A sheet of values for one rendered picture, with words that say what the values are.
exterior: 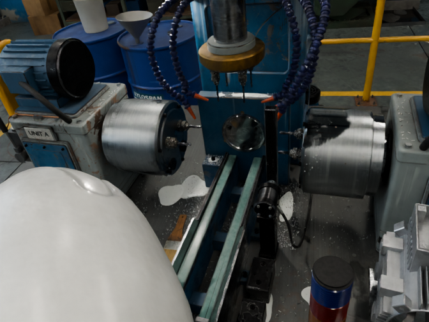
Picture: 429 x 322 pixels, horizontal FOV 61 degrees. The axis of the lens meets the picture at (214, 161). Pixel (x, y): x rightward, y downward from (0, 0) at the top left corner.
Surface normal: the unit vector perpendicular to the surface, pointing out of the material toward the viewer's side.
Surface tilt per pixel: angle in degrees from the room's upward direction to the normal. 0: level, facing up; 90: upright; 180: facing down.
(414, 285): 32
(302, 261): 0
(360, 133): 28
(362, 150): 51
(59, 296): 14
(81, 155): 90
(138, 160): 92
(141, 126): 39
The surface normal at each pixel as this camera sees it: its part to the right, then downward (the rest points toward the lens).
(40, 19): -0.07, 0.61
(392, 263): -0.11, -0.79
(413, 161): -0.29, 0.61
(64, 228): 0.10, -0.87
